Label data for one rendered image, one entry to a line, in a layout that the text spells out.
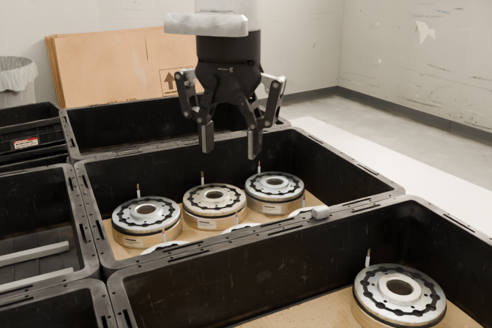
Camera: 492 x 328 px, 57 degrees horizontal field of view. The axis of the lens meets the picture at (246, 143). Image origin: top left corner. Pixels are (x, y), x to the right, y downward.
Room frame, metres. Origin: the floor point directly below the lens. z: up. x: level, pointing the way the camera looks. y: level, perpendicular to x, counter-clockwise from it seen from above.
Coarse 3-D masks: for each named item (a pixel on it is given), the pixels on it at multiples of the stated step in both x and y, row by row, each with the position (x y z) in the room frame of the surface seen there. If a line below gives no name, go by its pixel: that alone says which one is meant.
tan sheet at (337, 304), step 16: (304, 304) 0.43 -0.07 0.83; (320, 304) 0.43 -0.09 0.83; (336, 304) 0.43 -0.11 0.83; (448, 304) 0.43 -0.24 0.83; (256, 320) 0.41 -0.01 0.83; (272, 320) 0.41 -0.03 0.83; (288, 320) 0.41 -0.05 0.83; (304, 320) 0.41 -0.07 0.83; (320, 320) 0.41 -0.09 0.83; (336, 320) 0.41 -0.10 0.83; (352, 320) 0.41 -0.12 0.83; (448, 320) 0.41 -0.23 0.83; (464, 320) 0.41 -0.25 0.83
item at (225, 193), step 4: (208, 188) 0.66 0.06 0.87; (212, 188) 0.66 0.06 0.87; (216, 188) 0.66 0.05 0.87; (220, 188) 0.66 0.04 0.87; (204, 192) 0.65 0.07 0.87; (208, 192) 0.65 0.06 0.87; (212, 192) 0.66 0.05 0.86; (216, 192) 0.66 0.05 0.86; (220, 192) 0.66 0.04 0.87; (224, 192) 0.65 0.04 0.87; (200, 196) 0.64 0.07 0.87; (204, 196) 0.64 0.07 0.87; (224, 196) 0.64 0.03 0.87; (228, 196) 0.64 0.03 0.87; (200, 200) 0.63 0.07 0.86; (204, 200) 0.63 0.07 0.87; (208, 200) 0.62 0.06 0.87; (212, 200) 0.62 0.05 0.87; (216, 200) 0.62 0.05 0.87; (220, 200) 0.62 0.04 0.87; (224, 200) 0.63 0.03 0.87
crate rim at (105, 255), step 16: (288, 128) 0.78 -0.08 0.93; (176, 144) 0.70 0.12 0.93; (192, 144) 0.70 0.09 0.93; (320, 144) 0.70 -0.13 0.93; (96, 160) 0.64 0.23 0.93; (112, 160) 0.64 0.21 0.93; (352, 160) 0.64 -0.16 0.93; (80, 176) 0.58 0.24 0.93; (368, 176) 0.59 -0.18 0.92; (384, 176) 0.58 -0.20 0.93; (400, 192) 0.53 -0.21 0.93; (96, 208) 0.49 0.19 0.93; (336, 208) 0.49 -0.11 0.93; (96, 224) 0.45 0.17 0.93; (272, 224) 0.46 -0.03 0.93; (288, 224) 0.45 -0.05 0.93; (96, 240) 0.42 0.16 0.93; (208, 240) 0.42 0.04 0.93; (224, 240) 0.42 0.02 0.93; (112, 256) 0.39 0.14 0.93; (144, 256) 0.39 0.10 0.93; (160, 256) 0.39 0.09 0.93; (112, 272) 0.37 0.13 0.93
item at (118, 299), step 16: (352, 208) 0.49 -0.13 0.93; (368, 208) 0.49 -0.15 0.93; (384, 208) 0.49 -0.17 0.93; (432, 208) 0.49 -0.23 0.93; (304, 224) 0.45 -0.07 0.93; (320, 224) 0.45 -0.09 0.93; (448, 224) 0.46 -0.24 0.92; (464, 224) 0.45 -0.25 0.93; (240, 240) 0.42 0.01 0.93; (256, 240) 0.42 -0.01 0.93; (272, 240) 0.43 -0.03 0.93; (480, 240) 0.42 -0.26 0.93; (176, 256) 0.39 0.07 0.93; (192, 256) 0.39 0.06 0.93; (208, 256) 0.39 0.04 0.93; (128, 272) 0.36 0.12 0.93; (144, 272) 0.36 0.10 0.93; (112, 288) 0.34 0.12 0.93; (112, 304) 0.32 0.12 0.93; (128, 304) 0.32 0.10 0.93; (128, 320) 0.31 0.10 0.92
